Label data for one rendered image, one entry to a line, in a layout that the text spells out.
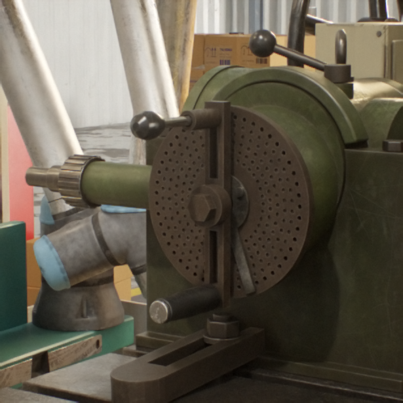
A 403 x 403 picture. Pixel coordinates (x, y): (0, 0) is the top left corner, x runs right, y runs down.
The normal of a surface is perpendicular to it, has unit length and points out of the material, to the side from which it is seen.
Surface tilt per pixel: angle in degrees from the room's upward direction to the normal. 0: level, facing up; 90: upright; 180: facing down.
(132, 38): 78
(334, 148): 90
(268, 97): 90
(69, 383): 0
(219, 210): 90
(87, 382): 0
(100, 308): 70
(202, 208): 90
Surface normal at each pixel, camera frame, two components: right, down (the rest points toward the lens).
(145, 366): -0.04, -0.98
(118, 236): -0.13, 0.11
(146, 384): 0.30, 0.18
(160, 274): -0.58, 0.11
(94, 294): 0.45, -0.22
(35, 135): -0.34, 0.22
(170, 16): 0.07, 0.29
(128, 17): -0.36, -0.07
